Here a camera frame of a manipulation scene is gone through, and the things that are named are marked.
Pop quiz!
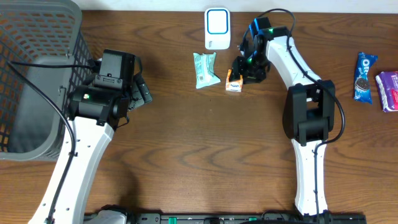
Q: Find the orange white snack bar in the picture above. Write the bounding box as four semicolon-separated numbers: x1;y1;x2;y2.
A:
225;69;243;92

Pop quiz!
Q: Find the teal wet wipes pack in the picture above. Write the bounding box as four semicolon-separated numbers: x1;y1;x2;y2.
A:
193;52;221;89

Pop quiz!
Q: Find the blue cookie package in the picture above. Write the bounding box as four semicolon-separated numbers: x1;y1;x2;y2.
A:
353;52;378;104

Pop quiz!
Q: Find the red purple pad package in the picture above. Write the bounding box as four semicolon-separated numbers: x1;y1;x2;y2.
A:
376;71;397;113

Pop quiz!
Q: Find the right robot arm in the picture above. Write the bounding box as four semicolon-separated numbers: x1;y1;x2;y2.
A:
226;26;335;217

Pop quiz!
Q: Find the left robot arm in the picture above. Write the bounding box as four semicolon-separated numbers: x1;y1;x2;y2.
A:
30;49;152;223

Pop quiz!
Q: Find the white barcode scanner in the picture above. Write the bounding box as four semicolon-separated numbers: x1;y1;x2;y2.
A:
204;7;231;50

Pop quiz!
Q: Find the grey plastic mesh basket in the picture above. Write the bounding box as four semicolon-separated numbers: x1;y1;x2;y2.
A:
1;0;92;161

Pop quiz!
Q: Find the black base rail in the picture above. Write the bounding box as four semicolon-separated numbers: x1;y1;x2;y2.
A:
83;205;368;224

